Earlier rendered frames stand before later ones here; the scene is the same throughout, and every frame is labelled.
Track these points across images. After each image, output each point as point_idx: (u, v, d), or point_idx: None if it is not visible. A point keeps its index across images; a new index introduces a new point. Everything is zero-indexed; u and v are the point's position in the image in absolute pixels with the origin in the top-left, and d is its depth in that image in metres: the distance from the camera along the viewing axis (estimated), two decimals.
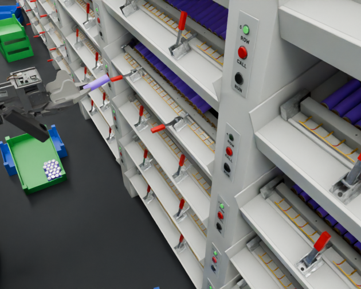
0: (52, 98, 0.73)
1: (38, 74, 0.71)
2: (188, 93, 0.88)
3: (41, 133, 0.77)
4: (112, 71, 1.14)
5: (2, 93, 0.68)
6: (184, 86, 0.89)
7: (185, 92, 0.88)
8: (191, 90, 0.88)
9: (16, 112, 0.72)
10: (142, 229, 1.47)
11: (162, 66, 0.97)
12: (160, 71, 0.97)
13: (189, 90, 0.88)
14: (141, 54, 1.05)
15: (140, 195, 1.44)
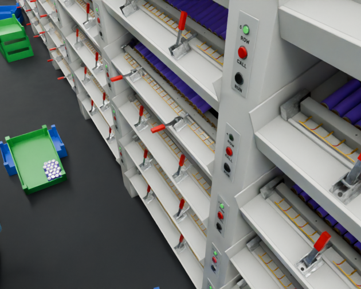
0: None
1: None
2: (188, 93, 0.88)
3: None
4: (112, 71, 1.14)
5: None
6: (184, 86, 0.89)
7: (185, 92, 0.88)
8: (191, 90, 0.88)
9: None
10: (142, 229, 1.47)
11: (162, 66, 0.97)
12: (160, 71, 0.97)
13: (189, 90, 0.88)
14: (141, 54, 1.05)
15: (140, 195, 1.44)
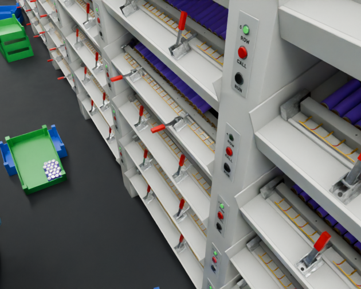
0: None
1: None
2: (188, 93, 0.88)
3: None
4: (112, 71, 1.14)
5: None
6: (184, 86, 0.89)
7: (185, 92, 0.88)
8: (191, 90, 0.88)
9: None
10: (142, 229, 1.47)
11: (162, 66, 0.97)
12: (160, 71, 0.97)
13: (189, 90, 0.88)
14: (141, 54, 1.05)
15: (140, 195, 1.44)
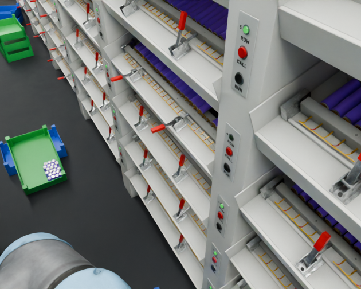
0: None
1: None
2: (188, 93, 0.88)
3: None
4: (112, 71, 1.14)
5: None
6: (184, 86, 0.89)
7: (185, 92, 0.88)
8: (191, 90, 0.88)
9: None
10: (142, 229, 1.47)
11: (162, 66, 0.97)
12: (160, 71, 0.97)
13: (189, 90, 0.88)
14: (141, 54, 1.05)
15: (140, 195, 1.44)
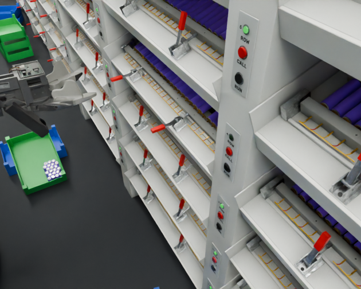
0: (53, 95, 0.72)
1: (40, 67, 0.71)
2: (188, 93, 0.88)
3: (41, 127, 0.76)
4: (112, 71, 1.14)
5: (4, 85, 0.67)
6: (184, 86, 0.89)
7: (185, 92, 0.88)
8: (191, 90, 0.88)
9: (16, 104, 0.72)
10: (142, 229, 1.47)
11: (162, 66, 0.97)
12: (160, 71, 0.97)
13: (189, 90, 0.88)
14: (141, 54, 1.05)
15: (140, 195, 1.44)
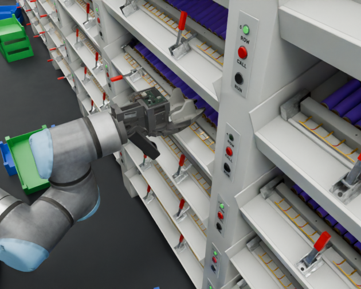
0: (172, 118, 0.73)
1: (161, 93, 0.71)
2: (188, 93, 0.88)
3: (155, 151, 0.77)
4: (112, 71, 1.14)
5: (132, 114, 0.68)
6: (184, 86, 0.89)
7: (185, 92, 0.88)
8: (191, 90, 0.88)
9: (137, 131, 0.73)
10: (142, 229, 1.47)
11: (162, 66, 0.97)
12: (160, 71, 0.97)
13: (189, 90, 0.88)
14: (141, 54, 1.05)
15: (140, 195, 1.44)
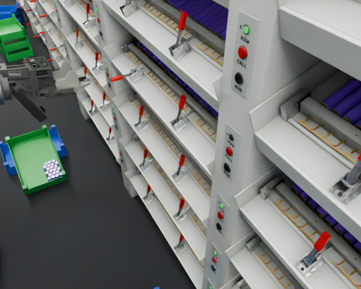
0: (56, 84, 0.86)
1: (47, 62, 0.85)
2: (193, 89, 0.88)
3: (41, 113, 0.90)
4: (112, 71, 1.14)
5: (16, 73, 0.80)
6: None
7: (190, 88, 0.88)
8: None
9: (23, 91, 0.85)
10: (142, 229, 1.47)
11: None
12: (164, 68, 0.97)
13: None
14: (144, 51, 1.05)
15: (140, 195, 1.44)
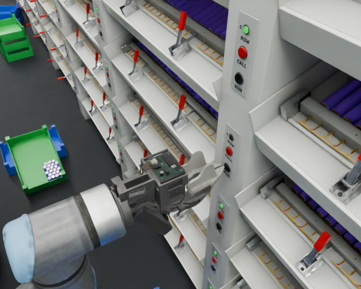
0: (189, 187, 0.58)
1: (176, 160, 0.56)
2: (193, 89, 0.88)
3: (166, 226, 0.62)
4: (112, 71, 1.14)
5: (139, 191, 0.52)
6: None
7: (190, 88, 0.88)
8: None
9: (145, 206, 0.57)
10: (142, 229, 1.47)
11: None
12: (164, 68, 0.97)
13: None
14: (145, 51, 1.05)
15: None
